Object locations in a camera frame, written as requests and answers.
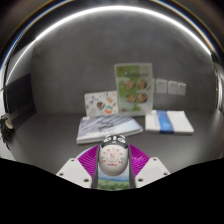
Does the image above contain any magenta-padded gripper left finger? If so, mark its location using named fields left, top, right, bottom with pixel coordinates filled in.
left=55, top=144, right=101, bottom=190

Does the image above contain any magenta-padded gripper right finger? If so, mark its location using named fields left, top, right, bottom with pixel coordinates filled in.
left=127, top=143, right=171, bottom=189

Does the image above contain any white book with blue band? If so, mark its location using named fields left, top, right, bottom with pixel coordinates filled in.
left=144, top=109, right=195, bottom=135

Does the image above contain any clear stand with green leaflet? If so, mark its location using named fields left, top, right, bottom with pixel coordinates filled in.
left=113, top=62, right=154, bottom=117

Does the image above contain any black flat panel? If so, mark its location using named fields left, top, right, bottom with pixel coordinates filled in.
left=2, top=73, right=37, bottom=134

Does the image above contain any white card with colourful stickers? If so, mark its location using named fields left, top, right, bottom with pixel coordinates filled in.
left=83, top=90, right=119, bottom=118

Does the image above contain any white panda-print computer mouse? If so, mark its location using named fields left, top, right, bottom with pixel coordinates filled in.
left=96, top=134, right=130, bottom=177

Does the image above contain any grey striped book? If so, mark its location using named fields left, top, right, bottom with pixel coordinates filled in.
left=75, top=113, right=145, bottom=145

